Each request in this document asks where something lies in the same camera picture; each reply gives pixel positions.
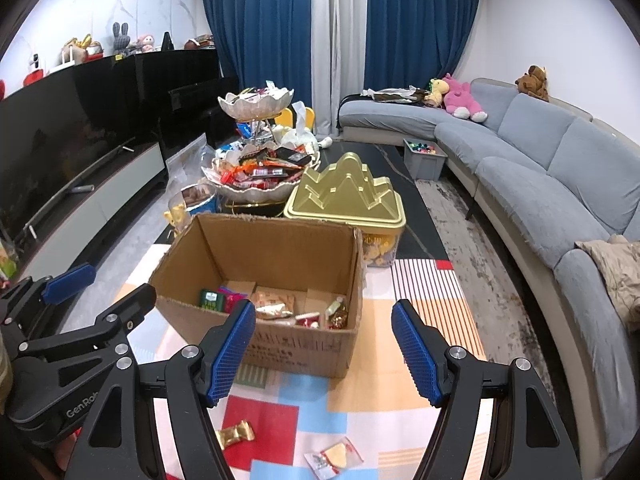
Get gold mountain-shaped tin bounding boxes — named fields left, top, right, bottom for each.
left=284, top=152, right=406, bottom=268

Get gold candy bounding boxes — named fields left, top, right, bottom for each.
left=216, top=419, right=255, bottom=451

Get blue curtain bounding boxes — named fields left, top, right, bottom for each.
left=363, top=0, right=480, bottom=90
left=203, top=0, right=311, bottom=105

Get clear plastic bag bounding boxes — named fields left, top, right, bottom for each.
left=165, top=134, right=208, bottom=198

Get grey rabbit plush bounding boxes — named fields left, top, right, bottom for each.
left=113, top=22, right=130, bottom=55

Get yellow bear toy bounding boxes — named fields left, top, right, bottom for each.
left=163, top=204, right=192, bottom=236

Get clear jar of nuts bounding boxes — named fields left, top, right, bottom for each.
left=180, top=182, right=219, bottom=216

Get grey tv cabinet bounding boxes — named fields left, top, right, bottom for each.
left=1, top=141, right=165, bottom=281

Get right blue curtain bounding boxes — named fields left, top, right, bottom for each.
left=363, top=0, right=480, bottom=90

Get white yellow snack packet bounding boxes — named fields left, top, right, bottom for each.
left=304, top=437, right=363, bottom=480

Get white tiered snack tray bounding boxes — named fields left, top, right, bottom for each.
left=201, top=80, right=321, bottom=205

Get gold fortune biscuits bag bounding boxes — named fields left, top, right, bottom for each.
left=250, top=290, right=295, bottom=321

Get brown teddy bear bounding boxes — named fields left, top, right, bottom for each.
left=515, top=65, right=549, bottom=102

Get brown cardboard box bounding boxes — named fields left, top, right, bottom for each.
left=149, top=214, right=364, bottom=378

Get beige blanket on sofa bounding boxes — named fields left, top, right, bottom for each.
left=575, top=234, right=640, bottom=333

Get dark green snack packet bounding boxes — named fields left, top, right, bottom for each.
left=200, top=289, right=226, bottom=312

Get pink plush toy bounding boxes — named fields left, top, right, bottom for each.
left=442, top=74, right=488, bottom=124

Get black television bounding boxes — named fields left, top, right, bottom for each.
left=1, top=49, right=238, bottom=248

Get left blue curtain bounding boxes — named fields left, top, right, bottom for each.
left=203, top=0, right=311, bottom=105

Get grey curved sofa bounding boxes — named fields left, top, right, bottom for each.
left=337, top=79, right=639, bottom=478

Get yellow plush toy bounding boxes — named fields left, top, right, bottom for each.
left=423, top=79, right=450, bottom=107

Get grey storage bin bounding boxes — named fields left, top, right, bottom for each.
left=404, top=139, right=448, bottom=181

